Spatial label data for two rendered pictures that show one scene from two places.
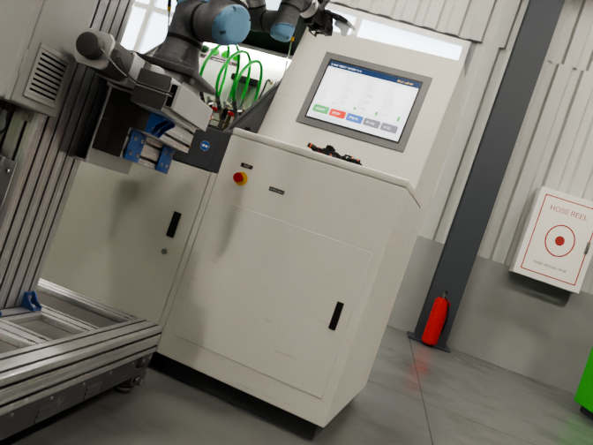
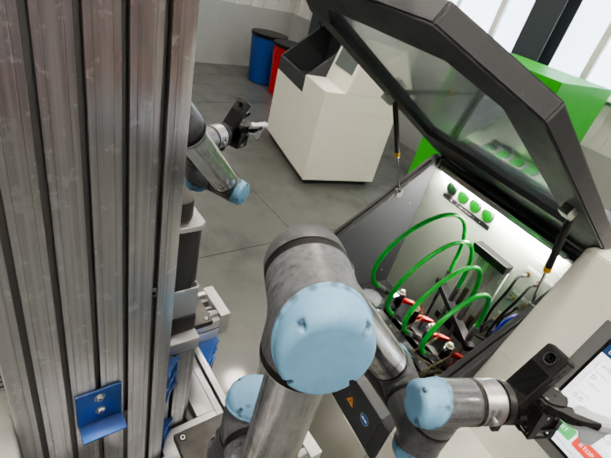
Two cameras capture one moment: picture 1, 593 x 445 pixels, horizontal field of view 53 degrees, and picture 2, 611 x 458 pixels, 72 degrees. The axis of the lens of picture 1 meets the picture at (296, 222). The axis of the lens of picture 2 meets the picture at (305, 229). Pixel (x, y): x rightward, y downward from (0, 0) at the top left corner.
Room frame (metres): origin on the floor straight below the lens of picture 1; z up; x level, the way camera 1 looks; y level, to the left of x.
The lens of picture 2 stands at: (1.44, 0.21, 1.98)
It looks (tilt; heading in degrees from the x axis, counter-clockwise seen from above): 32 degrees down; 37
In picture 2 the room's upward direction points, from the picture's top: 16 degrees clockwise
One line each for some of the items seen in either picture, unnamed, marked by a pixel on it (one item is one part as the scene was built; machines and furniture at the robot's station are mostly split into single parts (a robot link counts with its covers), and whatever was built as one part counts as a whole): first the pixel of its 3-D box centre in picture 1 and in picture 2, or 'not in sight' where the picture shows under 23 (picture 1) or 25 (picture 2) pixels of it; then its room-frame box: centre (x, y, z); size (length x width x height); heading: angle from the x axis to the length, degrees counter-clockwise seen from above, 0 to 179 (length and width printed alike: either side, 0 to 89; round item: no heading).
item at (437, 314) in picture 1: (438, 317); not in sight; (5.65, -1.59, 0.29); 0.17 x 0.15 x 0.54; 80
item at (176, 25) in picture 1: (192, 20); (254, 414); (1.84, 0.51, 1.20); 0.13 x 0.12 x 0.14; 55
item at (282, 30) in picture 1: (281, 22); (417, 426); (2.00, 0.27, 1.34); 0.11 x 0.08 x 0.11; 55
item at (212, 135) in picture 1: (151, 131); (327, 351); (2.37, 0.67, 0.87); 0.62 x 0.04 x 0.16; 73
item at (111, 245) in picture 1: (113, 230); (295, 422); (2.36, 0.68, 0.44); 0.65 x 0.02 x 0.68; 73
